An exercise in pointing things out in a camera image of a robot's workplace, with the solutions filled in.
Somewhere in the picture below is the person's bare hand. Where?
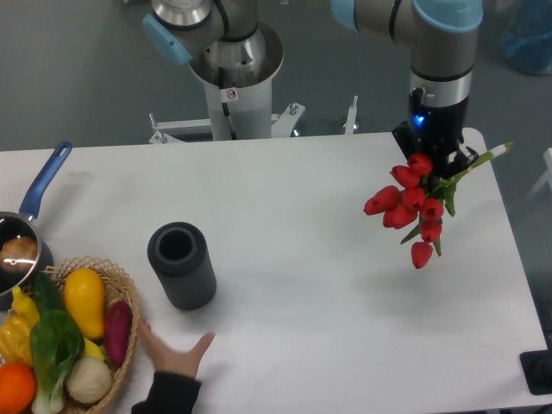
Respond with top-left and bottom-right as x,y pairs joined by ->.
138,318 -> 216,380

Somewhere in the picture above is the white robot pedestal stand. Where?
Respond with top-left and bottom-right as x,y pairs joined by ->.
149,23 -> 305,144

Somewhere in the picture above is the blue translucent container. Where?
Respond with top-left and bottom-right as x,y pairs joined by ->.
500,0 -> 551,75

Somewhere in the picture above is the blue handled saucepan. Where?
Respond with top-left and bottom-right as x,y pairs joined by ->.
1,141 -> 72,311

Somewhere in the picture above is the red tulip bouquet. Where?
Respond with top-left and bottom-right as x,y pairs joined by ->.
363,142 -> 513,269

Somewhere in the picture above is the white garlic bulb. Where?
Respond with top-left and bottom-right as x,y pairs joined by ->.
66,357 -> 112,404

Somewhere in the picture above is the green bok choy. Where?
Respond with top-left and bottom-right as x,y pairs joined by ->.
30,310 -> 84,413

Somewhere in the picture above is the orange fruit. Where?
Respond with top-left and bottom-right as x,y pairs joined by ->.
1,363 -> 36,413

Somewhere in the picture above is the yellow bell pepper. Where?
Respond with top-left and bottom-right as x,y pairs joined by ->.
1,286 -> 40,367

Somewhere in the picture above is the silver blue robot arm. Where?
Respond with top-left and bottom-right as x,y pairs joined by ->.
142,1 -> 483,179

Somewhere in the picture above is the black device at table edge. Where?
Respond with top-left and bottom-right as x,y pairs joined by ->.
519,350 -> 551,395

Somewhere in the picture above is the black sleeved forearm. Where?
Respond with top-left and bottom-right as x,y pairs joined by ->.
131,371 -> 202,414

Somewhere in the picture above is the yellow squash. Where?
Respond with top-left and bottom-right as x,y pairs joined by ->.
64,267 -> 105,342

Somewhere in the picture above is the small yellow lemon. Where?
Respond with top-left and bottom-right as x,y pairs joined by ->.
83,338 -> 105,361

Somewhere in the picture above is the purple eggplant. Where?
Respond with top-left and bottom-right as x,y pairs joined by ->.
103,300 -> 133,366

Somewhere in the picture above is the dark grey ribbed vase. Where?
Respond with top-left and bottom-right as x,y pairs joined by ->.
147,222 -> 217,311

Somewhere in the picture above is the woven wicker basket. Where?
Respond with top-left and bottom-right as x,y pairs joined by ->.
0,255 -> 141,414

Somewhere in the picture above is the brown bread roll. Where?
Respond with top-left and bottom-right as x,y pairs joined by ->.
1,236 -> 38,274

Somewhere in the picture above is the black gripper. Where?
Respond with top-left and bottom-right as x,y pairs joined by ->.
392,93 -> 479,179

